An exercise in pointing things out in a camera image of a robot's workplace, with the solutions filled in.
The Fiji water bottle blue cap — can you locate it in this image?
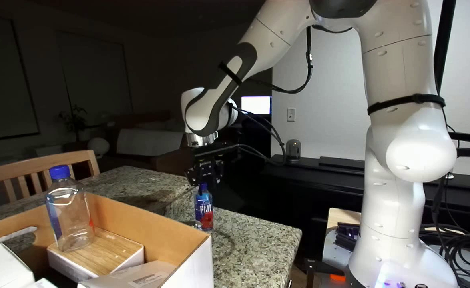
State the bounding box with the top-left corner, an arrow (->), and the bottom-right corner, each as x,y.
193,181 -> 216,232
43,163 -> 96,253

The black stand pole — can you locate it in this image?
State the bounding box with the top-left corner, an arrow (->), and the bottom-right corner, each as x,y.
433,0 -> 459,95

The light wooden slat-back chair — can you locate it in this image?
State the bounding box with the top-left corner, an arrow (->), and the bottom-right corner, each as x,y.
0,149 -> 102,215

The glowing computer monitor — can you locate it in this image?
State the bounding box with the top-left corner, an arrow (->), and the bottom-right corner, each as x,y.
240,95 -> 273,117

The black cable bundle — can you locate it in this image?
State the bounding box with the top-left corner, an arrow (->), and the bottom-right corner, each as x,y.
420,213 -> 470,285

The dark potted plant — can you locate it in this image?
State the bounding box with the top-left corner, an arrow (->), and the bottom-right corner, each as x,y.
57,106 -> 89,146

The white rectangular bin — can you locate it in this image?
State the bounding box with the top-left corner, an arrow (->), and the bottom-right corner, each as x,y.
115,128 -> 185,157

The small light side table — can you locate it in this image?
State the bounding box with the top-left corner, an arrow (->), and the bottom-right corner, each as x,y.
321,207 -> 366,271

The grey glass jar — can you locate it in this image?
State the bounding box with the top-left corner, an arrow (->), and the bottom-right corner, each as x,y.
284,138 -> 302,162

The black low cabinet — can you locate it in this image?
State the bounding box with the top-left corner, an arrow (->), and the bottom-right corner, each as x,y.
259,152 -> 470,237

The brown sofa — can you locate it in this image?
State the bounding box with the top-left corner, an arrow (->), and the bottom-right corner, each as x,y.
109,109 -> 204,178

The large white cardboard box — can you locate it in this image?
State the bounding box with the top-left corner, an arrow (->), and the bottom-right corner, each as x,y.
0,191 -> 216,288

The black flat device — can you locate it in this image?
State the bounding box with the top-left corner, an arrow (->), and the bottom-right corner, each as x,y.
318,155 -> 368,171

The white round pot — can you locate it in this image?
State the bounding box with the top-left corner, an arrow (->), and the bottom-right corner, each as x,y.
88,136 -> 112,159

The black arm strap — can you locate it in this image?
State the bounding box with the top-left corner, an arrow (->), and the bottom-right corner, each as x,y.
366,93 -> 447,117

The white box with wooden lid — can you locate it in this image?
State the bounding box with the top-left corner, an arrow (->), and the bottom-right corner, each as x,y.
46,224 -> 145,285

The purple black gadget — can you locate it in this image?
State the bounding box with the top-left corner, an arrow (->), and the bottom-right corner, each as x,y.
334,223 -> 361,251

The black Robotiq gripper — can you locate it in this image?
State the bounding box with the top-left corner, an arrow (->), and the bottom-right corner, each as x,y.
187,157 -> 225,189

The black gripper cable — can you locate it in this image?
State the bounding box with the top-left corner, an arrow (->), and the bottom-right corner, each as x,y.
228,26 -> 315,162

